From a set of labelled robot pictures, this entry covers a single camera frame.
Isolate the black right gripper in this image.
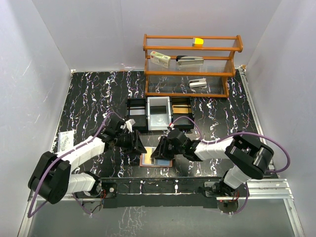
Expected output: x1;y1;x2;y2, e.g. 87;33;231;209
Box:
152;136;185;160

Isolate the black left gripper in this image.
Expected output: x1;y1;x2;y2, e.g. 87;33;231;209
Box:
115;130;146;155

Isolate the pink leather card holder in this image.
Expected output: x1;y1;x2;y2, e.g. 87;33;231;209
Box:
139;147;172;168

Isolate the black white organizer tray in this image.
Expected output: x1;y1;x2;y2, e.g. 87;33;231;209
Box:
126;96;195;133

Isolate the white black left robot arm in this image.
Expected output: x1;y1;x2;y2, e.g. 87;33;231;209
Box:
28;118;147;204

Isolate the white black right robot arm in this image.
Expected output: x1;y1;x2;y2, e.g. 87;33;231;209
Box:
151;128;274;196

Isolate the gold card in holder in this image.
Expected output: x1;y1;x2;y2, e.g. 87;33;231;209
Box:
142;154;155;166

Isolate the grey card in tray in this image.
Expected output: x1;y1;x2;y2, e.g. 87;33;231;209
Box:
129;109;146;116

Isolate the gold card in tray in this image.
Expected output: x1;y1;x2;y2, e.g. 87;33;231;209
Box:
172;105;192;114

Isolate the white paper label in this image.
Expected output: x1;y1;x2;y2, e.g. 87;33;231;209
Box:
57;130;74;153

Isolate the white hole punch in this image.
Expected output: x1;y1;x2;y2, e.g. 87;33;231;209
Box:
189;78;207;88

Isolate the orange wooden shelf rack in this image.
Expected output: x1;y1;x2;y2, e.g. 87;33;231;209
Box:
143;34;243;98

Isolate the white staples box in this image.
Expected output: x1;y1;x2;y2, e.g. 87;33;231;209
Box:
150;51;171;68

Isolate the grey black stapler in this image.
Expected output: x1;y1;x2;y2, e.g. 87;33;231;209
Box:
176;55;204;67

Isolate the yellow white small box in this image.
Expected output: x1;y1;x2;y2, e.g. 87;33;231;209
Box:
192;38;204;47

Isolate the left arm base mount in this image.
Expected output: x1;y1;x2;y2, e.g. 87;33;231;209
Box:
72;181;118;218

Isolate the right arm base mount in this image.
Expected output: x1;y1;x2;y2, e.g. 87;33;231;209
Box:
197;181;249;215

